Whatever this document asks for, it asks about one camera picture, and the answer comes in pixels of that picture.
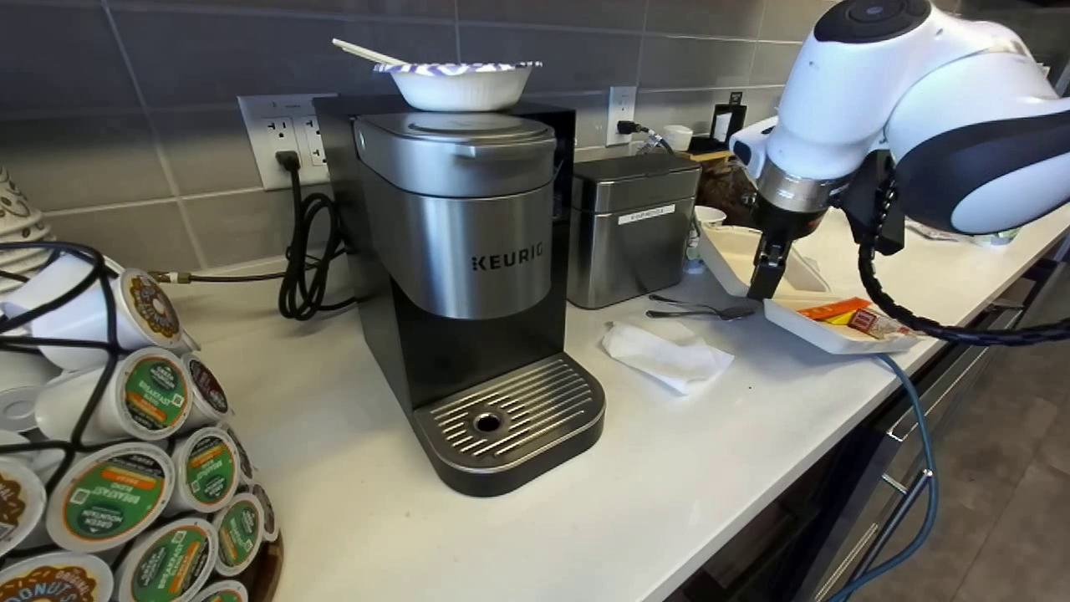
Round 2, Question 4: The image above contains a green label coffee pod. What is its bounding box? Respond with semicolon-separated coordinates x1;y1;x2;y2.
212;492;267;582
43;440;178;557
195;579;250;602
172;424;248;518
114;514;222;602
29;343;198;449

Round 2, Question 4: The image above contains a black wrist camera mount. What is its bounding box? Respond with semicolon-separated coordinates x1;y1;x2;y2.
837;146;911;257

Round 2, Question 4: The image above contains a white wall outlet plate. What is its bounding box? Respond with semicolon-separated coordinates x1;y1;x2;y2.
233;94;339;190
602;83;642;150

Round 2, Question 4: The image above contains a small black device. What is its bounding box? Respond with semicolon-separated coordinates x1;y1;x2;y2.
709;90;748;146

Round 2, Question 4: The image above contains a black wire pod carousel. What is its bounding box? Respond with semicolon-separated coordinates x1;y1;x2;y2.
0;237;289;602

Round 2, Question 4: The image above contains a silver black Keurig coffee machine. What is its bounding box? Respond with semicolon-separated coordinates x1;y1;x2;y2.
349;102;612;502

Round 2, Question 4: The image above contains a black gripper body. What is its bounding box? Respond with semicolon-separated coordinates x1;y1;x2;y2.
755;198;833;253

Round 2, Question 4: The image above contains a stainless steel napkin dispenser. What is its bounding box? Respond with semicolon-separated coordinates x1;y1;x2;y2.
564;150;703;315

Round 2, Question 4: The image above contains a small white cup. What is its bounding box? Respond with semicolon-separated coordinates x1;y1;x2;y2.
685;203;730;239

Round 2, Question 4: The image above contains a white foam food container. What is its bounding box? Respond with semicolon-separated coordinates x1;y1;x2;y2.
697;220;930;362

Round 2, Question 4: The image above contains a metal drawer handle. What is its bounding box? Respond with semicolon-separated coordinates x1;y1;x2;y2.
891;332;1015;446
880;463;938;502

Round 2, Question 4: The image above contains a blue cable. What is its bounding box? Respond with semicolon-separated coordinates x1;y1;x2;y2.
830;350;948;602

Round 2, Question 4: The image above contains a white plastic spoon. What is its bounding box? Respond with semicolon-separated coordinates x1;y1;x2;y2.
328;36;411;74

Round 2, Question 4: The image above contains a dark label coffee pod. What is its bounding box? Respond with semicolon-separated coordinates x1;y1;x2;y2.
182;354;233;424

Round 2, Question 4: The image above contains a black power cord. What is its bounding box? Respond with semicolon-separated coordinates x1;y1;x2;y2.
272;146;361;326

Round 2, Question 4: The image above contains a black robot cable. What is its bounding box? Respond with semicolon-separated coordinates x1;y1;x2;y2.
853;162;1070;346

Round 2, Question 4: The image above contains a white paper napkin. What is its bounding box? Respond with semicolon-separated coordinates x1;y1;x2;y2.
599;318;735;400

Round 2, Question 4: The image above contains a brown label coffee pod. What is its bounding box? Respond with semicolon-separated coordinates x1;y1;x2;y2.
0;454;52;563
0;553;117;602
22;261;186;362

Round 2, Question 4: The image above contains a white foam bowl purple print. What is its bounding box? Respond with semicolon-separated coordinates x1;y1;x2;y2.
372;58;546;117

